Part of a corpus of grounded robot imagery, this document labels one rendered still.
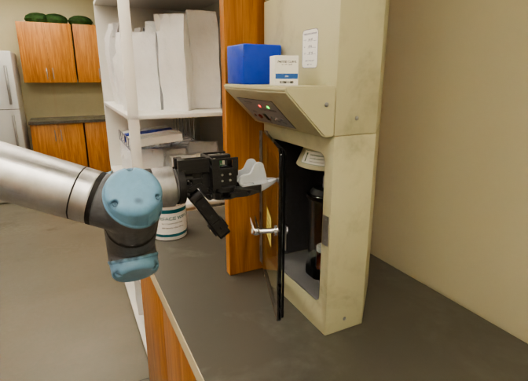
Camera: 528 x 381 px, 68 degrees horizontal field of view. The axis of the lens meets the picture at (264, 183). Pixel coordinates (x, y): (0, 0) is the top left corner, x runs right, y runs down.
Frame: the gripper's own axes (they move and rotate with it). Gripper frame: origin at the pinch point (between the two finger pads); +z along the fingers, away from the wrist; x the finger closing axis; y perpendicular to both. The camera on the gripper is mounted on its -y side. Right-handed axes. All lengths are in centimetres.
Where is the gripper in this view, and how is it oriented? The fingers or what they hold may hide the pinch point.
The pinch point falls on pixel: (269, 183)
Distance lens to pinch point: 82.9
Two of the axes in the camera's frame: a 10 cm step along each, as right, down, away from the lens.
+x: -4.5, -2.4, 8.6
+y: 0.0, -9.6, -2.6
